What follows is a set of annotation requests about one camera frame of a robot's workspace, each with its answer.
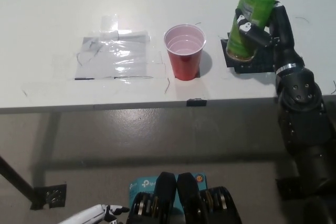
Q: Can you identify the teal router box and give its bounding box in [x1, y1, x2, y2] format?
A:
[128, 173, 210, 209]

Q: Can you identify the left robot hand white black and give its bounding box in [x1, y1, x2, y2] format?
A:
[59, 204, 131, 224]

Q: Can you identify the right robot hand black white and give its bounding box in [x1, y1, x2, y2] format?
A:
[235, 0, 306, 74]

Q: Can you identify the clear tape strip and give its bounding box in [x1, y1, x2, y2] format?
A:
[101, 15, 119, 38]

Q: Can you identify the red plastic cup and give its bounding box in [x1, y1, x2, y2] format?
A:
[164, 24, 207, 81]

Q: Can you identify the black table leg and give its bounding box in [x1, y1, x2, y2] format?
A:
[0, 154, 36, 201]

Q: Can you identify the black tape square patch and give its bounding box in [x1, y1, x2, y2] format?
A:
[220, 33, 279, 74]

